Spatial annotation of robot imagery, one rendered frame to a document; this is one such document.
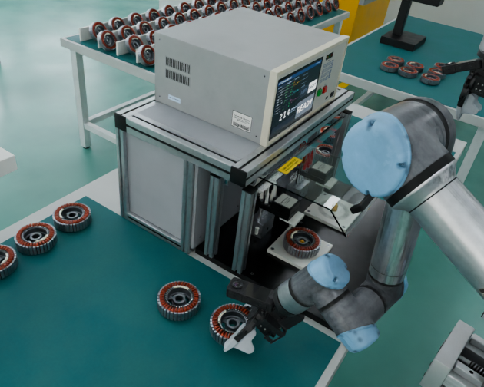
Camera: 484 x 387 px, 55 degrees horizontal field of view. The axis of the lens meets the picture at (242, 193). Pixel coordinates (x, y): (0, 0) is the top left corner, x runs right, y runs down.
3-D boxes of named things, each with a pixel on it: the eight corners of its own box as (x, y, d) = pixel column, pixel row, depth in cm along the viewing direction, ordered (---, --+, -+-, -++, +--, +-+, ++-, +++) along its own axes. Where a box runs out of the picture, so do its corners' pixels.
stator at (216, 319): (260, 321, 117) (262, 311, 115) (245, 355, 108) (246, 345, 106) (220, 305, 120) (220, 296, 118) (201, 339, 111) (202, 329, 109)
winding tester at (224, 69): (334, 98, 152) (349, 36, 140) (266, 147, 121) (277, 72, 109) (237, 64, 167) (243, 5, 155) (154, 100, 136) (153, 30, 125)
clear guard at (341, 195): (380, 194, 129) (386, 176, 125) (346, 238, 112) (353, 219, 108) (280, 151, 142) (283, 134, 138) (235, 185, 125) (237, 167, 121)
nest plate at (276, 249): (332, 247, 144) (333, 245, 143) (310, 275, 134) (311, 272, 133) (290, 227, 150) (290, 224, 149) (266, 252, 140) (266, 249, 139)
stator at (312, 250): (324, 244, 143) (326, 235, 141) (309, 265, 135) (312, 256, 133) (292, 229, 147) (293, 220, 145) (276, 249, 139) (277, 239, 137)
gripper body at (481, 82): (487, 102, 132) (505, 61, 125) (458, 91, 136) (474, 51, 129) (495, 95, 137) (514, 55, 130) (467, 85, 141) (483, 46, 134)
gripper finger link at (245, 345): (239, 369, 106) (266, 341, 105) (219, 353, 105) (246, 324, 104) (239, 362, 109) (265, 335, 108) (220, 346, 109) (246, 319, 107)
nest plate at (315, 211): (361, 211, 161) (362, 209, 161) (343, 233, 151) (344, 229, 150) (322, 194, 167) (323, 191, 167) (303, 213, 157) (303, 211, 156)
